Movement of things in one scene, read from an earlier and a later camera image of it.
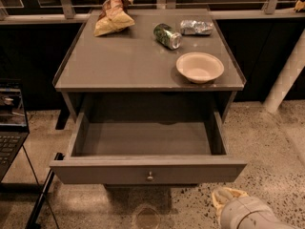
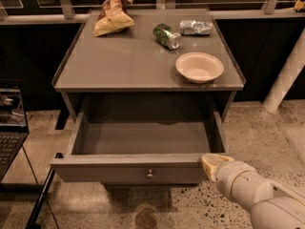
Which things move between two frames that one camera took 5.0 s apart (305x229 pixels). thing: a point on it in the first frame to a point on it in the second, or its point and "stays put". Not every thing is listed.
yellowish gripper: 235,209 to 229,177
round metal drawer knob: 150,176 stays put
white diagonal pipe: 287,76 stays put
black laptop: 13,128 stays put
